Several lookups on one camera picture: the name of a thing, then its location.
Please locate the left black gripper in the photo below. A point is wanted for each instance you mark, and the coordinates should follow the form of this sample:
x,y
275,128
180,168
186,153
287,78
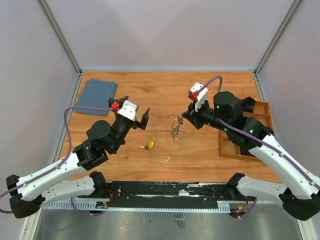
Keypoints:
x,y
142,125

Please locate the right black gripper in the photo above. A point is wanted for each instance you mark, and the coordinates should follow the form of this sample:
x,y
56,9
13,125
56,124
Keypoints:
x,y
193,116

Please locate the large metal keyring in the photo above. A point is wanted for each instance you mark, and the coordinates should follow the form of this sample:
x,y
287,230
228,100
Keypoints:
x,y
175,127

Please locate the yellow tag key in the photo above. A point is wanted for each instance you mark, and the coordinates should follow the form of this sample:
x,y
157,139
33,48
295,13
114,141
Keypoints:
x,y
149,146

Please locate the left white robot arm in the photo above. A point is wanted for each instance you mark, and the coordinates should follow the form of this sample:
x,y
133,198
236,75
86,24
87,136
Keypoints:
x,y
50,184

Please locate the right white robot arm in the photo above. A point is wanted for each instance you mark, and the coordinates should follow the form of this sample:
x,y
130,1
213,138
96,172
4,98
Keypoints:
x,y
299,193

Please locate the blue folded cloth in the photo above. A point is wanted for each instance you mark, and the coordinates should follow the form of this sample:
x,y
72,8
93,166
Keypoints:
x,y
96,93

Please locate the rolled dark tie top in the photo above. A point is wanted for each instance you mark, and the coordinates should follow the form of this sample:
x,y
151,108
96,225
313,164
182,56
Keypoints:
x,y
248,104

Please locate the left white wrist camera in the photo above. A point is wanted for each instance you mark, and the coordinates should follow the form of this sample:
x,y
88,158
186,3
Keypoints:
x,y
129,110

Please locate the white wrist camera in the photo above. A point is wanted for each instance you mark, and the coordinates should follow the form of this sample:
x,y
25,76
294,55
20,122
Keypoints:
x,y
129,110
197,97

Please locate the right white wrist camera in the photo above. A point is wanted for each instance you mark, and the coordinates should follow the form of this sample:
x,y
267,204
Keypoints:
x,y
197,97

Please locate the black mounting base rail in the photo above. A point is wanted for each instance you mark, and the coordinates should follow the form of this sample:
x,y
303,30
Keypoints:
x,y
170,195

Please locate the left aluminium frame post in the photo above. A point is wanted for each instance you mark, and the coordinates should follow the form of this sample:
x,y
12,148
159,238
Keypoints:
x,y
59,34

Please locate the aluminium frame post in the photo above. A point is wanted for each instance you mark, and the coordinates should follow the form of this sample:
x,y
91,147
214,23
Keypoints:
x,y
294,7
59,34

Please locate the right aluminium frame post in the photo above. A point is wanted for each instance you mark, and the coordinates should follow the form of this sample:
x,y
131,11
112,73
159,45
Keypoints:
x,y
294,7

